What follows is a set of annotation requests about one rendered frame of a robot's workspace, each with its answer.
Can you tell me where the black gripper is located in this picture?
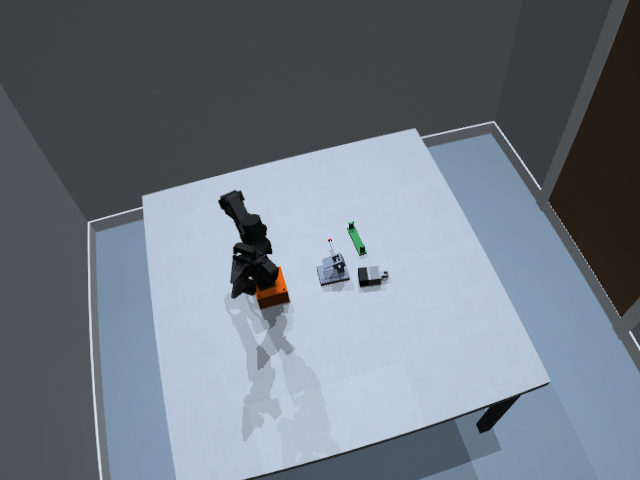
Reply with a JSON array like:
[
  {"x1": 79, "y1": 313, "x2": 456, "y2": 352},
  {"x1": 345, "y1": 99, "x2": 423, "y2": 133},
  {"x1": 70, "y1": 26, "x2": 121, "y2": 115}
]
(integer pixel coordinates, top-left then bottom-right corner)
[{"x1": 230, "y1": 242, "x2": 265, "y2": 299}]

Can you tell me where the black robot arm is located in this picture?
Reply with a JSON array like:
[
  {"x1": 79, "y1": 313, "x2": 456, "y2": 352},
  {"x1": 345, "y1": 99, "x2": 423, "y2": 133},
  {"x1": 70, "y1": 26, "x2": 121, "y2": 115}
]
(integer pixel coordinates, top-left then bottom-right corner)
[{"x1": 218, "y1": 190, "x2": 279, "y2": 292}]

